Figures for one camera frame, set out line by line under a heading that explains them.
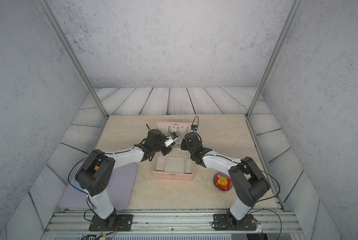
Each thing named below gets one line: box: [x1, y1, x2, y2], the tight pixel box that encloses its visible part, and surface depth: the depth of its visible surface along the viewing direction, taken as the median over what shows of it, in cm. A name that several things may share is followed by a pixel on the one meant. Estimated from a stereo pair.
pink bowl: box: [212, 171, 233, 192], surface depth 84 cm
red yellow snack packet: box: [215, 173, 232, 191], surface depth 84 cm
